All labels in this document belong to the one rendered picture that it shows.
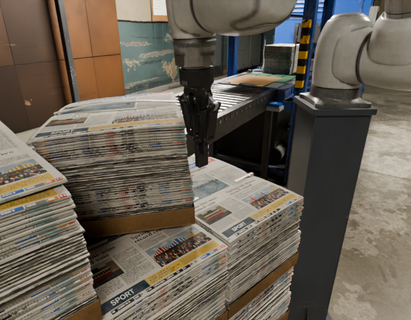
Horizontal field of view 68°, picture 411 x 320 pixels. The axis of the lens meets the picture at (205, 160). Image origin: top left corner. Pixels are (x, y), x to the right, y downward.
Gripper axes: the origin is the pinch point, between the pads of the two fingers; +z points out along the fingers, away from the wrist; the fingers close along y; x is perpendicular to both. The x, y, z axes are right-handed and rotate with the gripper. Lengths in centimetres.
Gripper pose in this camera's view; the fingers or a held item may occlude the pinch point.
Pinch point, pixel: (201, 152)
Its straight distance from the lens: 74.7
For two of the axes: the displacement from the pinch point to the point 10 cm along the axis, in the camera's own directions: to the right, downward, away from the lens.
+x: 7.5, -3.1, 5.8
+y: 6.5, 2.9, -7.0
